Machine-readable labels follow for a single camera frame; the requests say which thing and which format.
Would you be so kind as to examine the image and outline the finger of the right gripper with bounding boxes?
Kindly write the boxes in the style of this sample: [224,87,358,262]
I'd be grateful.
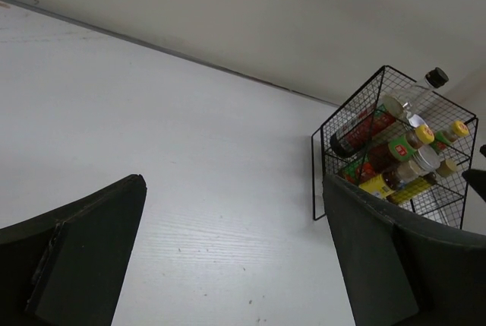
[462,169,486,201]

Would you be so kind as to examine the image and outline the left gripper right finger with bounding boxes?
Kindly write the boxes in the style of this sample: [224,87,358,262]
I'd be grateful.
[323,174,485,325]

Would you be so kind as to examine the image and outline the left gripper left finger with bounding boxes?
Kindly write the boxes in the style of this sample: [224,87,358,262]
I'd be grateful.
[1,174,147,325]

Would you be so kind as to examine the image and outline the red sauce bottle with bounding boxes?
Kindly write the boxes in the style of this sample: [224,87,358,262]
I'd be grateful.
[430,120,469,153]
[338,125,434,185]

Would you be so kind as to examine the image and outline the silver-lid jar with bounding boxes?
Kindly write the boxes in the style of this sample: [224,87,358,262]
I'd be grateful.
[405,112,428,128]
[396,145,440,184]

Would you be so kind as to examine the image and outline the small yellow bottle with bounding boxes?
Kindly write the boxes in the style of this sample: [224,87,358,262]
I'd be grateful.
[359,169,410,199]
[387,159,458,205]

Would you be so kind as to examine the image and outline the dark soy sauce bottle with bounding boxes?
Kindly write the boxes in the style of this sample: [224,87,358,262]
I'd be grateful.
[330,67,449,158]

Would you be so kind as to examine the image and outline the black wire rack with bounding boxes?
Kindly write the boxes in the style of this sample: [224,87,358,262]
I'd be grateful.
[311,65,478,229]

